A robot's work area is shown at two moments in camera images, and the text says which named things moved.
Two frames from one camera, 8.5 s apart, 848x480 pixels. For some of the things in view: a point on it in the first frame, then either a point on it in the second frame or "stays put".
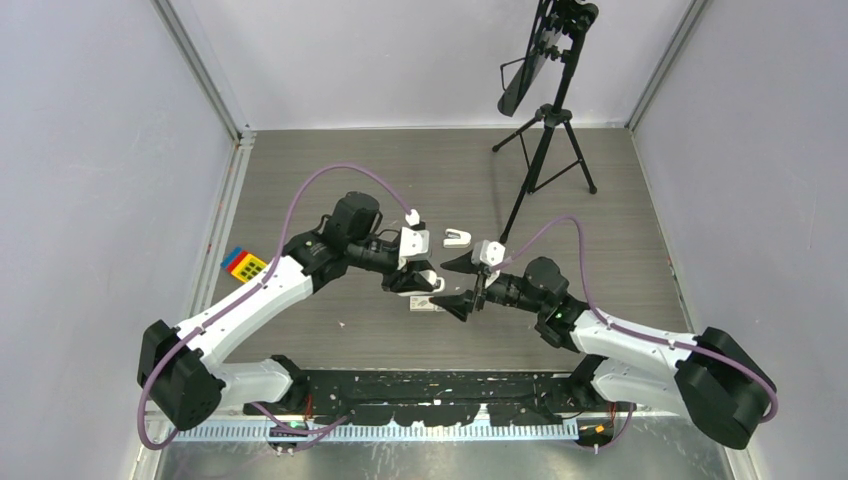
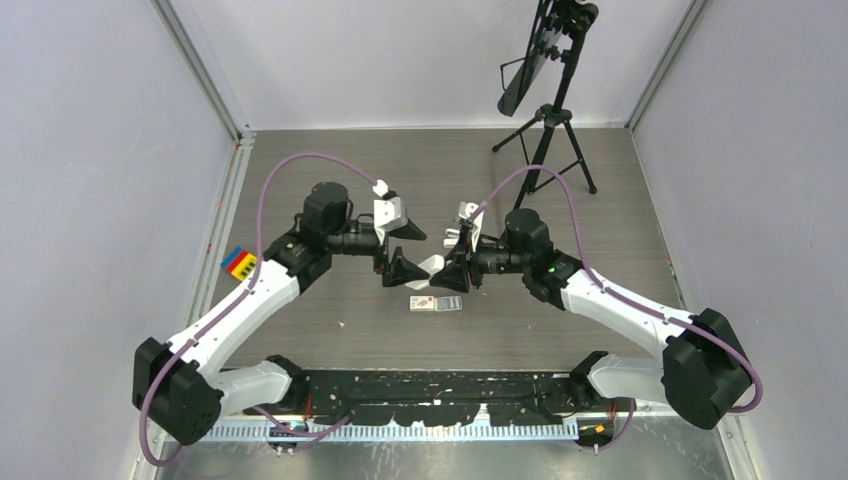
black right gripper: (465, 264) -> (456, 275)
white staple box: (421, 303) stays put
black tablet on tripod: (557, 32) stays put
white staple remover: (463, 241) stays put
